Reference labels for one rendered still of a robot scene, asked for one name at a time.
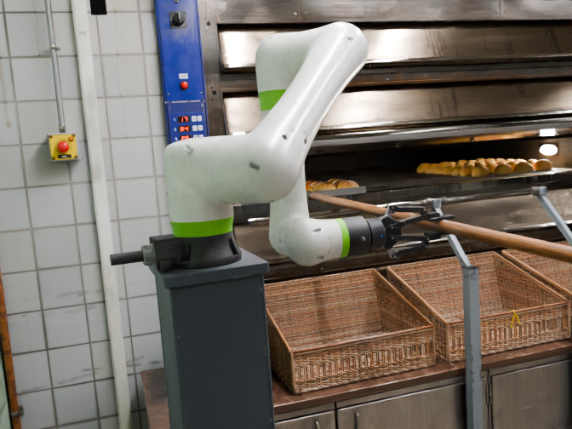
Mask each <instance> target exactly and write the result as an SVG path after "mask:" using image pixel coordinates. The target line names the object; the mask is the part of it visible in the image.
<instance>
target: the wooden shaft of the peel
mask: <svg viewBox="0 0 572 429"><path fill-rule="evenodd" d="M309 198H310V199H311V200H314V201H318V202H321V203H327V204H331V205H334V206H338V207H342V208H346V209H352V210H356V211H359V212H363V213H366V214H370V215H376V216H380V217H381V216H382V215H384V214H385V213H386V210H387V208H384V207H380V206H375V205H371V204H367V203H360V202H355V201H351V200H347V199H343V198H338V197H331V196H327V195H323V194H318V193H314V192H312V193H310V195H309ZM413 215H416V214H412V213H408V212H406V213H400V212H396V213H395V214H391V215H390V216H391V217H392V218H394V219H395V220H401V219H404V218H407V217H410V216H413ZM411 225H415V226H421V227H425V228H428V229H432V230H435V231H439V232H445V233H448V234H452V235H456V236H459V237H466V238H470V239H473V240H477V241H480V242H484V243H490V244H493V245H497V246H501V247H504V248H508V249H514V250H517V251H522V252H525V253H529V254H532V255H539V256H542V257H546V258H549V259H553V260H559V261H562V262H566V263H570V264H572V247H571V246H567V245H562V244H559V243H551V242H547V241H542V240H539V239H534V238H530V237H523V236H519V235H514V234H510V233H505V232H498V231H494V230H490V229H485V228H482V227H477V226H469V225H466V224H461V223H457V222H453V221H448V220H438V221H432V222H429V221H425V220H422V221H419V222H415V223H413V224H411Z"/></svg>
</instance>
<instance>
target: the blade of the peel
mask: <svg viewBox="0 0 572 429"><path fill-rule="evenodd" d="M365 192H366V186H360V187H350V188H341V189H333V190H324V191H316V193H318V194H323V195H327V196H331V197H332V196H340V195H348V194H357V193H365Z"/></svg>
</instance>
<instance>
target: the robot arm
mask: <svg viewBox="0 0 572 429"><path fill-rule="evenodd" d="M368 51H369V49H368V43H367V40H366V37H365V36H364V34H363V33H362V32H361V31H360V30H359V29H358V28H357V27H356V26H354V25H353V24H350V23H347V22H335V23H332V24H329V25H326V26H322V27H319V28H316V29H312V30H309V31H300V32H288V33H277V34H273V35H271V36H269V37H267V38H265V39H264V40H263V41H262V42H261V43H260V45H259V47H258V49H257V50H256V53H255V70H256V80H257V88H258V95H259V102H260V114H261V120H262V121H261V122H260V123H259V124H258V125H257V126H256V127H255V128H254V129H253V131H251V132H250V133H249V134H236V135H226V136H212V137H201V138H190V139H185V140H179V141H176V142H175V143H172V144H170V145H168V146H167V147H166V148H165V150H164V152H163V165H164V175H165V184H166V193H167V201H168V209H169V223H170V225H171V227H172V231H173V234H166V235H159V236H152V237H149V241H150V244H149V245H147V244H145V245H143V246H142V247H141V250H139V251H133V252H126V253H120V254H113V255H110V262H111V266H116V265H123V264H129V263H135V262H143V265H144V266H150V265H153V266H154V267H155V268H156V269H157V270H159V271H160V272H167V271H172V270H174V269H176V268H178V269H203V268H212V267H217V266H226V265H230V264H232V263H235V262H237V261H239V260H241V259H242V251H241V250H240V248H239V247H238V246H237V243H236V241H235V238H234V236H233V230H232V222H233V217H234V214H233V204H234V203H270V226H269V240H270V243H271V245H272V247H273V248H274V249H275V250H276V251H277V252H278V253H279V254H281V255H285V256H288V257H289V258H290V259H291V260H292V261H294V262H295V263H297V264H299V265H302V266H314V265H316V264H319V263H321V262H324V261H326V260H332V259H337V258H343V257H349V256H356V255H366V254H367V253H368V252H369V250H373V249H387V251H388V253H389V254H388V256H389V257H390V258H393V259H396V258H397V257H399V256H400V255H405V254H408V253H412V252H415V251H419V250H423V249H427V248H428V242H429V241H432V240H439V239H441V236H442V235H449V234H448V233H445V232H439V231H432V232H424V235H425V236H424V235H404V234H402V233H401V227H403V226H406V225H409V224H413V223H415V222H419V221H422V220H425V221H429V222H432V221H438V220H450V219H454V218H455V216H454V215H451V214H444V215H440V213H438V212H431V213H427V212H426V207H421V206H407V207H397V206H395V205H391V204H387V205H386V208H387V210H386V213H385V214H384V215H382V216H381V217H377V218H369V219H364V218H363V217H362V216H353V217H346V218H338V219H330V220H319V219H312V218H309V213H308V207H307V199H306V180H305V159H306V155H307V153H308V151H309V149H310V147H311V145H312V142H313V140H314V138H315V136H316V134H317V132H318V130H319V128H320V126H321V124H322V123H323V120H324V119H325V117H326V116H327V114H328V112H329V110H330V109H331V107H332V105H333V104H334V103H335V101H336V100H337V98H338V97H339V95H340V94H341V92H342V91H343V90H344V88H345V87H346V86H347V84H348V83H349V82H350V81H351V80H352V79H353V78H354V77H355V75H356V74H357V73H358V72H359V71H360V70H361V69H362V68H363V66H364V64H365V62H366V60H367V57H368ZM396 212H400V213H406V212H420V214H417V215H413V216H410V217H407V218H404V219H401V220H395V219H394V218H392V217H391V216H390V215H394V214H395V213H396ZM398 241H421V242H420V243H416V244H412V245H409V246H405V247H402V248H397V249H395V248H393V249H392V247H393V246H394V245H395V244H396V243H397V242H398Z"/></svg>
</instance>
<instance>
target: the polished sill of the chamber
mask: <svg viewBox="0 0 572 429"><path fill-rule="evenodd" d="M560 180H572V170H567V171H558V172H550V173H541V174H526V175H517V176H508V177H500V178H492V179H483V180H467V181H459V182H450V183H442V184H433V185H425V186H409V187H400V188H392V189H384V190H375V191H366V192H365V193H357V194H348V195H340V196H332V197H338V198H343V199H347V200H351V201H355V202H360V203H363V202H371V201H379V200H387V199H395V198H403V197H418V196H426V195H434V194H442V193H451V192H465V191H473V190H482V189H489V188H497V187H505V186H521V185H528V184H536V183H545V182H553V181H560ZM323 206H332V205H331V204H327V203H321V202H318V201H314V200H311V201H309V200H307V207H308V208H316V207H323ZM269 212H270V203H257V204H249V205H239V204H234V205H233V214H234V216H238V215H252V214H260V213H269Z"/></svg>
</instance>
